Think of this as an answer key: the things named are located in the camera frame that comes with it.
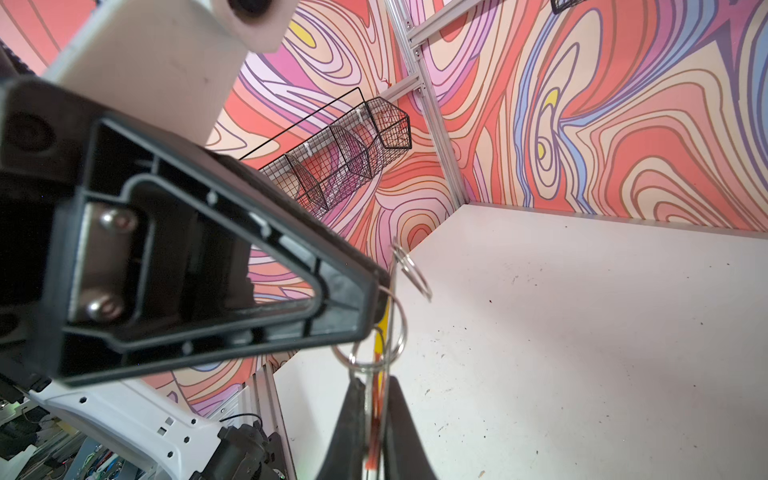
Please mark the black wire basket wall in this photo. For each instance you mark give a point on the black wire basket wall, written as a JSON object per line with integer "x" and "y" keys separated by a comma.
{"x": 335, "y": 150}
{"x": 560, "y": 6}

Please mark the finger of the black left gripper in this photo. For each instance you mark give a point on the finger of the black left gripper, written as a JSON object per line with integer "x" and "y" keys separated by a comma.
{"x": 127, "y": 250}

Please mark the key with red tag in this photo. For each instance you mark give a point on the key with red tag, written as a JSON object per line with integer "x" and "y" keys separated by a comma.
{"x": 375, "y": 439}

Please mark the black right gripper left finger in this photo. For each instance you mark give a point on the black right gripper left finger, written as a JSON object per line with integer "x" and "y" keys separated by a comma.
{"x": 345, "y": 455}

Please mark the black wire basket back wall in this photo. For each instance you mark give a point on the black wire basket back wall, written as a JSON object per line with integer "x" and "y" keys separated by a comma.
{"x": 560, "y": 6}

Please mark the grey keyring with yellow grip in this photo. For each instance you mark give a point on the grey keyring with yellow grip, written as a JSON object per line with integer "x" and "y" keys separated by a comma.
{"x": 389, "y": 338}

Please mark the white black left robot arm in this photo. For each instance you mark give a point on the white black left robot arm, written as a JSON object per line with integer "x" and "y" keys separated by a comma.
{"x": 140, "y": 423}

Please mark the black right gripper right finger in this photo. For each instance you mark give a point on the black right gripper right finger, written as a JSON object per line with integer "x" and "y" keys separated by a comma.
{"x": 404, "y": 455}

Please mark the black wire basket left wall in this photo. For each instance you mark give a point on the black wire basket left wall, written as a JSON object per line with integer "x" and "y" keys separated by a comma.
{"x": 335, "y": 150}

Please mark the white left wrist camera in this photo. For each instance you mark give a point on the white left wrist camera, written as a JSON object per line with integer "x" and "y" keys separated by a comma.
{"x": 171, "y": 64}

